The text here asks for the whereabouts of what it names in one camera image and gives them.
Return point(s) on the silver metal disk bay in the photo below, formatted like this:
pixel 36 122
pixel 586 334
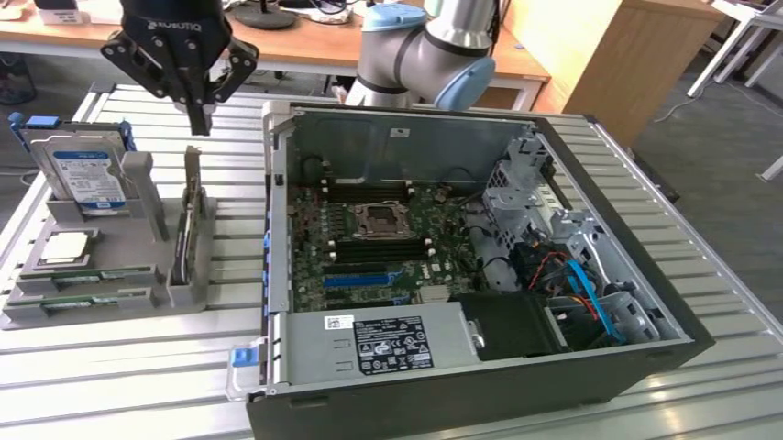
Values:
pixel 520 192

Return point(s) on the white table frame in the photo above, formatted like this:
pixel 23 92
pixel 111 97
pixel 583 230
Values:
pixel 731 46

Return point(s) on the wooden desk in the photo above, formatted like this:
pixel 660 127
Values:
pixel 305 41

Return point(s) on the black RAM slot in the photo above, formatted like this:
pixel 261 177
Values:
pixel 367 183
pixel 381 259
pixel 379 247
pixel 367 188
pixel 379 242
pixel 367 193
pixel 380 253
pixel 367 198

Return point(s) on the grey plastic parts rack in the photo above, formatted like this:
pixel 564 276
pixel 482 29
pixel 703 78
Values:
pixel 121 256

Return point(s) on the silver CPU chip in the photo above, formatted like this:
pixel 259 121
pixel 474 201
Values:
pixel 67 247

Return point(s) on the blue case latch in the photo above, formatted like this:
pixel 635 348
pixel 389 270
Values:
pixel 241 358

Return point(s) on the graphics card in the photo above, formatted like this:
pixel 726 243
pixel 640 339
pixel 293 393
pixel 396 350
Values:
pixel 192 192

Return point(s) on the wooden cabinet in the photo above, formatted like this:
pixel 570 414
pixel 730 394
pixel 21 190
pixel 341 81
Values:
pixel 618 59

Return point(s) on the blue disk caddy frame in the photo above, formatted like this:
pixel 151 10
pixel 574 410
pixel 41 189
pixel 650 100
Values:
pixel 39 123

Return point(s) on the green RAM stick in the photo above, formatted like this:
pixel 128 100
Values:
pixel 79 276
pixel 67 301

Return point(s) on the green motherboard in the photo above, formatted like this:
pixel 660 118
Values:
pixel 434 256

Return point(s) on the silver chipset heatsink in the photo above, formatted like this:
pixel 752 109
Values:
pixel 435 295

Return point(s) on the black mesh wastebasket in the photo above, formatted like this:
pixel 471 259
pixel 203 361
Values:
pixel 13 78

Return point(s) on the CPU socket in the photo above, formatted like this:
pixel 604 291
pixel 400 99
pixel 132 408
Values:
pixel 380 219

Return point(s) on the black expansion slot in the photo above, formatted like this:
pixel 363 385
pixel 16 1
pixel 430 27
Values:
pixel 355 270

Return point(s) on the black lamp base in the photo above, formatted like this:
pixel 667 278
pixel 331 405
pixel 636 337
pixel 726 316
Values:
pixel 263 16

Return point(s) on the grey power supply unit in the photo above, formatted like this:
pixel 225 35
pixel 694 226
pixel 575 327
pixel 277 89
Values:
pixel 317 353

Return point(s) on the black open PC case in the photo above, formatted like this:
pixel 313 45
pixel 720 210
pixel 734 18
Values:
pixel 428 408

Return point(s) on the blue expansion slot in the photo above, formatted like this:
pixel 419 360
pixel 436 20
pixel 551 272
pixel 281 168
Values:
pixel 355 280

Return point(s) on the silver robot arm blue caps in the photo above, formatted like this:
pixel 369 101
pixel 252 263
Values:
pixel 403 50

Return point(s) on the hard disk blue label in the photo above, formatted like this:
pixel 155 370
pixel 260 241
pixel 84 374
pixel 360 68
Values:
pixel 83 176

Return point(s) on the white box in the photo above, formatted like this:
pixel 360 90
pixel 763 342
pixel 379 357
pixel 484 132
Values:
pixel 61 11

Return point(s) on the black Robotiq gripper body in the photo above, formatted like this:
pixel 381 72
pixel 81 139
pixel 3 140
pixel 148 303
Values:
pixel 173 32

